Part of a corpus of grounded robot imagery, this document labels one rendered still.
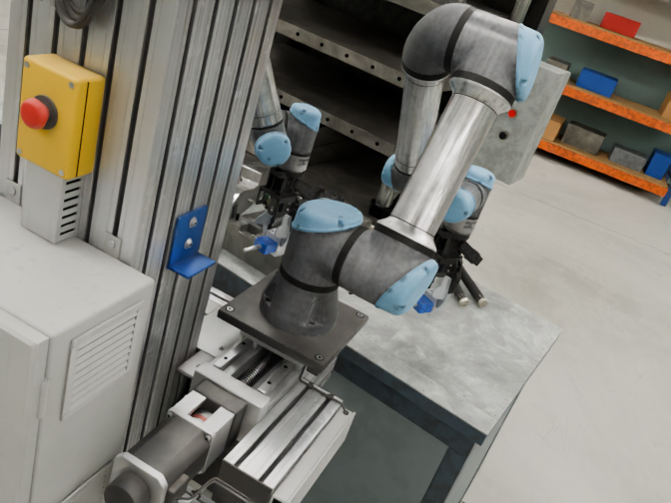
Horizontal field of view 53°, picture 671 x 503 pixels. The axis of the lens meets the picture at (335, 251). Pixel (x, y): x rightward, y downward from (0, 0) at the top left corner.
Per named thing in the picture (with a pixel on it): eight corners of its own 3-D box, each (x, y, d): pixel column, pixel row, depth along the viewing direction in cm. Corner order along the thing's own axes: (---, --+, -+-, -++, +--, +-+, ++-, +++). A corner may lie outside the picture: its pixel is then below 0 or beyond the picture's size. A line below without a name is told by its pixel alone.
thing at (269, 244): (248, 264, 166) (253, 246, 163) (235, 254, 168) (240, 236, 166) (284, 253, 176) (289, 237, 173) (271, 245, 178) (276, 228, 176)
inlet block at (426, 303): (400, 320, 164) (408, 302, 161) (389, 308, 167) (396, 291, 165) (439, 315, 171) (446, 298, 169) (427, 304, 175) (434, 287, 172)
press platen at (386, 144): (394, 160, 245) (399, 147, 243) (180, 53, 286) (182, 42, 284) (467, 138, 305) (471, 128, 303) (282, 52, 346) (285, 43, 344)
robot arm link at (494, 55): (343, 286, 125) (477, 23, 123) (413, 324, 121) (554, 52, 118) (324, 282, 114) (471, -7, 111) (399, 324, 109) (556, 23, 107)
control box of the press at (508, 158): (402, 418, 276) (557, 74, 211) (343, 378, 287) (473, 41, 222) (424, 395, 294) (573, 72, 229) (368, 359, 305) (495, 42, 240)
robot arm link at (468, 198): (414, 209, 146) (431, 198, 155) (460, 232, 143) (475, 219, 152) (427, 177, 143) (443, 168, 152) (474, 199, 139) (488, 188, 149)
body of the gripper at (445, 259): (414, 262, 165) (431, 221, 159) (439, 261, 170) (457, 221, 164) (433, 280, 159) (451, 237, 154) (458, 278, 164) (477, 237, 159)
